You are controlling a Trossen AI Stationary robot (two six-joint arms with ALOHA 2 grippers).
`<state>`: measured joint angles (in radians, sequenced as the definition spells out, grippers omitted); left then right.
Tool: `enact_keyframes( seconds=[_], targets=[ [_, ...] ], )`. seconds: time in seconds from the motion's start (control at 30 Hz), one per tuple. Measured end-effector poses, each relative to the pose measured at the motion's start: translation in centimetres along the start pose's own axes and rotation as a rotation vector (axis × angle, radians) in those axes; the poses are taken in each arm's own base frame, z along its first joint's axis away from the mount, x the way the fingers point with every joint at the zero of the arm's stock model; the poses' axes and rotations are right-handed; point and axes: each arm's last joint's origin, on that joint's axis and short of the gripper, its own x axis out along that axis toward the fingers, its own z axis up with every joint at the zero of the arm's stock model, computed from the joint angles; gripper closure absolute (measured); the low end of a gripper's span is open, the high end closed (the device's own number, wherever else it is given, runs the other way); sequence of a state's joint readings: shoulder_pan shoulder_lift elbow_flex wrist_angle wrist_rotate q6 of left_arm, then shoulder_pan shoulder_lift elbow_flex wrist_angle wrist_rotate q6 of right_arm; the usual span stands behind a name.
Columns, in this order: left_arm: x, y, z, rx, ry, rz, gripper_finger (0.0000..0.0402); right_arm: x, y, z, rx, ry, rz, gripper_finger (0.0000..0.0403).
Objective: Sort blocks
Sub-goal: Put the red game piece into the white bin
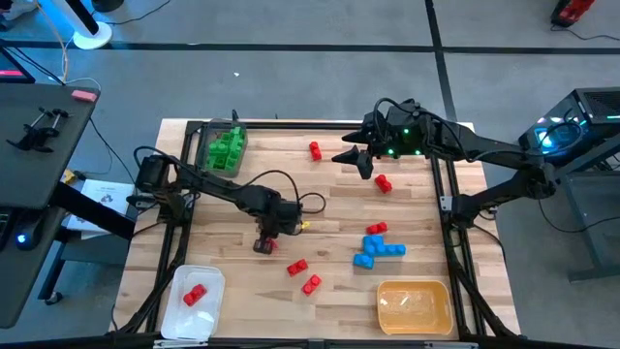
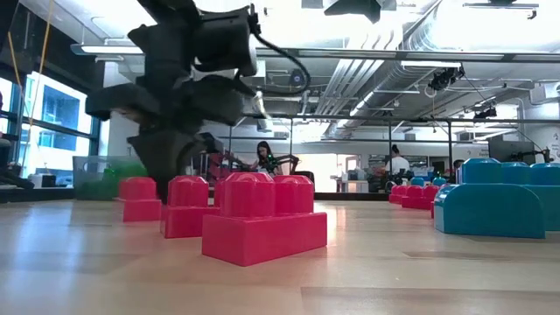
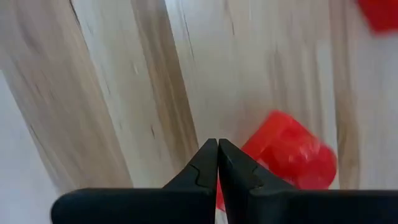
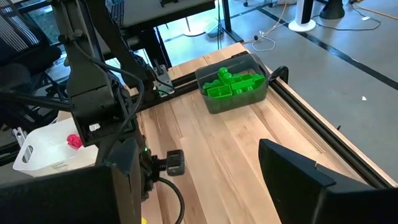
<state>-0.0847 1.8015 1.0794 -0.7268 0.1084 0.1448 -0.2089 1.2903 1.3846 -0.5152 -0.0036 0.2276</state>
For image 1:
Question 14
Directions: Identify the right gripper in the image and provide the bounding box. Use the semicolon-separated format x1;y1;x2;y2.
331;113;437;180

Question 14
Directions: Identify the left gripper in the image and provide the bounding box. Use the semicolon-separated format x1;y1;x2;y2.
253;201;304;256

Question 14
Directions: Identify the long blue toy building block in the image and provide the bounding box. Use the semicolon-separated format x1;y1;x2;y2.
375;241;408;258

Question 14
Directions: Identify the white plastic bin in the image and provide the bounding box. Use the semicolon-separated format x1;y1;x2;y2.
159;264;227;342

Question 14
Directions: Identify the clear grey plastic bin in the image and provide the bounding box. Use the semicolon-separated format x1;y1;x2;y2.
195;118;249;179

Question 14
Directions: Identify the yellow plastic bin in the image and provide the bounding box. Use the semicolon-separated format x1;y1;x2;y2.
376;279;455;336

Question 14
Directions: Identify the white paper manual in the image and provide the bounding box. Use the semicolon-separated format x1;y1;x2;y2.
65;178;137;241

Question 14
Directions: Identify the pink eraser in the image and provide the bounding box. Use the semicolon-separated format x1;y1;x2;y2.
71;88;100;104

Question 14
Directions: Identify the black desk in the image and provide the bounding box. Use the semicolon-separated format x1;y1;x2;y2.
0;81;137;331

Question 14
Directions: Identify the black computer mouse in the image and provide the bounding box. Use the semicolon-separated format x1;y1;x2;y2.
13;220;45;252

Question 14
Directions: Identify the desktop computer tower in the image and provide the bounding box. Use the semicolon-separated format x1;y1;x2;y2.
517;86;620;164

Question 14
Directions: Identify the grey metal side table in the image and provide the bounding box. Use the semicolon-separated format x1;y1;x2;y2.
532;135;620;285

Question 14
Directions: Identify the red and black device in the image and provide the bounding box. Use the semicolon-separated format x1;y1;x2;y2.
550;0;597;29

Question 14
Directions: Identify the black clamp tool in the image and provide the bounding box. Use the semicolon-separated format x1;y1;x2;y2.
5;106;73;154

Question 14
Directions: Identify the white floor stand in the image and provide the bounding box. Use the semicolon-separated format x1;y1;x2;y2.
38;0;114;51

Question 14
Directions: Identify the black round stand base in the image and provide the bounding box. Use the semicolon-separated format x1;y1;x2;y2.
90;0;126;14

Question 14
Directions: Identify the computer monitor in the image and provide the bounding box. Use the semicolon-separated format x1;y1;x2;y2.
0;46;37;84

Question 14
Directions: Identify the person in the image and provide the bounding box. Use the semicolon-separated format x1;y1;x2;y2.
0;0;38;21

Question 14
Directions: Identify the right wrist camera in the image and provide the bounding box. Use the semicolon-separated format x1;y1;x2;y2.
382;100;422;128

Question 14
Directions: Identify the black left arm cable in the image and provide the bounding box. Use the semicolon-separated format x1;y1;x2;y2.
133;144;328;217

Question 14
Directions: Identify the black aluminium table frame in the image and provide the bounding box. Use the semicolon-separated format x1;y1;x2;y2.
108;118;522;349

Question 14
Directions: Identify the yellow hanging cable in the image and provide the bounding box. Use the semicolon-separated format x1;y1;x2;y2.
33;0;70;86

